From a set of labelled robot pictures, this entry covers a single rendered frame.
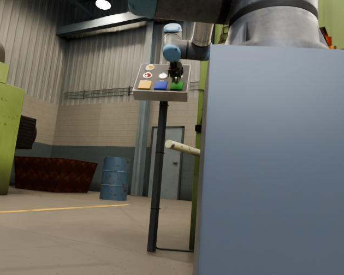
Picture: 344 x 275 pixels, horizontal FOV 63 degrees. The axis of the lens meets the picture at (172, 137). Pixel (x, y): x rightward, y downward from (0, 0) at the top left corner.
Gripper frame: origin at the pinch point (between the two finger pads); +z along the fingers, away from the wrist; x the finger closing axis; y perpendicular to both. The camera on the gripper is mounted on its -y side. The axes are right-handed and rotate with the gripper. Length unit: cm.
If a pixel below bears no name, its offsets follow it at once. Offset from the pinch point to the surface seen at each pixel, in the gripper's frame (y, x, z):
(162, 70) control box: -14.4, -11.1, 3.1
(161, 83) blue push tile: -0.2, -9.3, 2.4
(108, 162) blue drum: -180, -182, 363
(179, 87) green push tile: 2.4, 1.9, 2.4
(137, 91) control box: 6.2, -23.9, 4.1
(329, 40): 25, 68, -43
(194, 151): 31.4, 13.3, 28.1
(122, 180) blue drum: -153, -152, 389
